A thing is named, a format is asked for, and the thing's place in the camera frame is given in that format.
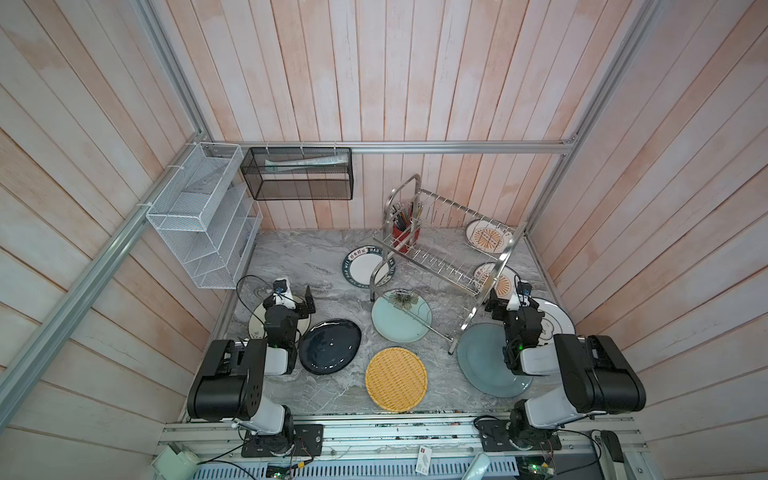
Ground cream floral plate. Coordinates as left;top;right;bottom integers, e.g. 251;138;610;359
249;295;314;341

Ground dark blue glazed plate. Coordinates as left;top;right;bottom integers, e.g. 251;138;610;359
298;319;362;375

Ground green rim white plate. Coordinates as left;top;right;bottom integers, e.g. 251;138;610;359
342;245;396;289

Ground silver metal dish rack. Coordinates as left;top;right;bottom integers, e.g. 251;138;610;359
369;174;526;354

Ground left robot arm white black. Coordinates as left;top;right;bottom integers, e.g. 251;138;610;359
187;278;316;442

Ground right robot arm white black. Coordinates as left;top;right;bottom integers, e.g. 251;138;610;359
485;289;647;443

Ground white plate black rings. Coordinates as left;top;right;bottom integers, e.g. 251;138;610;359
530;296;577;344

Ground near orange sunburst plate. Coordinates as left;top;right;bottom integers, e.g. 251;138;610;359
473;262;517;300

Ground orange sunburst plate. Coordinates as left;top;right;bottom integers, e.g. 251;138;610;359
465;219;514;254
473;262;517;300

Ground grey green large plate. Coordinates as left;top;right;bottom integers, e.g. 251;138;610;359
456;323;533;398

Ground far orange sunburst plate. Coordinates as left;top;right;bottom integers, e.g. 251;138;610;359
465;219;514;254

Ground light green flower plate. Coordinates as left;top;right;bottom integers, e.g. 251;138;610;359
372;289;432;343

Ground yellow woven bamboo tray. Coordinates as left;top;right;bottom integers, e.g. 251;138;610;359
365;347;428;413

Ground red utensil cup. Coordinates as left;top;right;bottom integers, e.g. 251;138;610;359
392;223;421;254

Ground colourful chopsticks bundle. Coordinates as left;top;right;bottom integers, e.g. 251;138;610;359
390;202;423;231

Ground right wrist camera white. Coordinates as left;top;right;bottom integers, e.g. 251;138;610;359
506;277;533;311

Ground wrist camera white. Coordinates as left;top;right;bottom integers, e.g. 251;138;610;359
506;277;533;311
273;278;296;310

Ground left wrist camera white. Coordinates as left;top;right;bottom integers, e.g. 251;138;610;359
273;278;296;310

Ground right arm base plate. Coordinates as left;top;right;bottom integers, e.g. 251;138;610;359
472;415;562;452

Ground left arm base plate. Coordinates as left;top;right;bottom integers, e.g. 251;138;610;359
241;424;324;458

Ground white wire mesh shelf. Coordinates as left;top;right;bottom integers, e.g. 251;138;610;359
147;142;263;290

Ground black mesh wall basket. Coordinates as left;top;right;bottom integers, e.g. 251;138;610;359
240;146;355;201

